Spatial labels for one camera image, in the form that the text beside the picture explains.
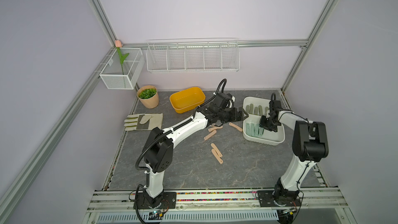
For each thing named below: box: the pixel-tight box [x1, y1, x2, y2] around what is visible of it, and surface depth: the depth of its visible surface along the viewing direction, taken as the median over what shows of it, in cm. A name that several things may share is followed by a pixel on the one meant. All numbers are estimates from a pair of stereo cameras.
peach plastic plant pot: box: [136, 85, 160, 109], surface depth 107 cm
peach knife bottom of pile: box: [211, 148, 224, 165], surface depth 88 cm
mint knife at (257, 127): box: [254, 123, 260, 137], surface depth 98 cm
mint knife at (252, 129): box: [250, 122, 255, 137], surface depth 101 cm
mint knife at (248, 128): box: [245, 122, 252, 137], surface depth 101 cm
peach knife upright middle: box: [203, 129, 218, 142], surface depth 98 cm
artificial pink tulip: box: [114, 39, 130, 75], surface depth 92 cm
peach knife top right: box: [228, 122, 244, 132], surface depth 101 cm
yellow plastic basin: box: [169, 86, 206, 114], surface depth 117 cm
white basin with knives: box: [242, 96, 272, 130], surface depth 111 cm
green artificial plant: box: [139, 88, 158, 100], surface depth 106 cm
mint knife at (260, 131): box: [258, 126, 265, 137], surface depth 98 cm
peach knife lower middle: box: [210, 143, 223, 158], surface depth 91 cm
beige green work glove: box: [123, 113, 164, 131], surface depth 104 cm
